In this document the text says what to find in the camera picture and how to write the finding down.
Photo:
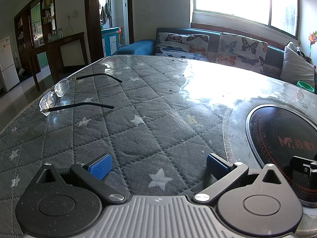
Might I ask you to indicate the white wall socket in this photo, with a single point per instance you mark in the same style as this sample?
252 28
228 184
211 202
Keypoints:
70 14

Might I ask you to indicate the butterfly print cushion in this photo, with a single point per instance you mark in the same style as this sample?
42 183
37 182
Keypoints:
183 39
240 52
178 53

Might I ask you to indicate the dark wooden door frame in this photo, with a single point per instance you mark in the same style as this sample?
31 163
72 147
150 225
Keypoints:
94 17

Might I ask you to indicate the white refrigerator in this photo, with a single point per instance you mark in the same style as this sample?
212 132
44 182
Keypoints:
7 64

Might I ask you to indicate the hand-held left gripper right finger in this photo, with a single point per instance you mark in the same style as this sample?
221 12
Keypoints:
217 165

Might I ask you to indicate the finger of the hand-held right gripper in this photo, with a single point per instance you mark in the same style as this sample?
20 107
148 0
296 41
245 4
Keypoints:
297 166

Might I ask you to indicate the blue sofa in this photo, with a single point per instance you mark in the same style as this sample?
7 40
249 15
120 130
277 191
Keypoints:
133 47

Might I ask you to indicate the grey pillow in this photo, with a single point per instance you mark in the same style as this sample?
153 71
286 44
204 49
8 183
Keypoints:
296 67

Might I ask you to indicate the green bowl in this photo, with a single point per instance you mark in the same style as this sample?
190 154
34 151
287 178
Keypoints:
305 85

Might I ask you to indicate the rimless eyeglasses with black temples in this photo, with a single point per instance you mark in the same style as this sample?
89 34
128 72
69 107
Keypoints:
55 91

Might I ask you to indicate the dark wooden shelf unit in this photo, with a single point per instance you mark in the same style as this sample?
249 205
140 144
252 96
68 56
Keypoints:
24 29

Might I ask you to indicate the white and black plush toy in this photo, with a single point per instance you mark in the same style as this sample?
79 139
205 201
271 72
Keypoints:
297 49

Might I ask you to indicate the colourful pinwheel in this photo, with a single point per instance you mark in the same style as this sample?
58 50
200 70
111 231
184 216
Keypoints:
312 39

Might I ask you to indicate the round black induction cooktop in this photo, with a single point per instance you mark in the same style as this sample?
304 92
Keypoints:
272 133

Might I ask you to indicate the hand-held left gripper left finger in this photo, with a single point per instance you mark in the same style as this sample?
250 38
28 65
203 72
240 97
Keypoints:
100 166

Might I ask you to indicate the window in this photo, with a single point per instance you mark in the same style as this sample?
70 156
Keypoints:
235 0

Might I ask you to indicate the teal cabinet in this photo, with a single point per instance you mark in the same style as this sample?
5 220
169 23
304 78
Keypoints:
109 42

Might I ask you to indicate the dark wooden console table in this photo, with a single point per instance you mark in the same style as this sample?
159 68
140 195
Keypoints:
66 47

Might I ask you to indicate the hanging grey clothes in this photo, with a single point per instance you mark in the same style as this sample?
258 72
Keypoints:
106 13

